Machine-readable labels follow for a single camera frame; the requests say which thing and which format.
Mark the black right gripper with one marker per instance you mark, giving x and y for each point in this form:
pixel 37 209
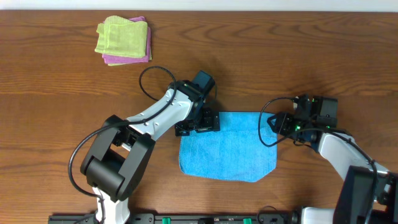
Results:
pixel 281 124

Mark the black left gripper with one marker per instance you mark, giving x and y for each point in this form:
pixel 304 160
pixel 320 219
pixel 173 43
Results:
pixel 197 125

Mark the blue microfiber cloth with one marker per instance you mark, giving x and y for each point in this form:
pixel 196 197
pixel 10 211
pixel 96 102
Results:
pixel 234 153

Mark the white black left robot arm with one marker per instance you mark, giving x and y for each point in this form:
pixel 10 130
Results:
pixel 115 163

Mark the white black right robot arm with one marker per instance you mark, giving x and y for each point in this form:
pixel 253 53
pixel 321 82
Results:
pixel 369 192

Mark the folded pink cloth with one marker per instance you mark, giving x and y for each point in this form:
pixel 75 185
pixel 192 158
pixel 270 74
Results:
pixel 136 56

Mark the folded green cloth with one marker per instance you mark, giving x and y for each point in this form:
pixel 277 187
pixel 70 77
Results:
pixel 122 36

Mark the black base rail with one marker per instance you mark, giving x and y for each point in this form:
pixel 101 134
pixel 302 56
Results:
pixel 265 218

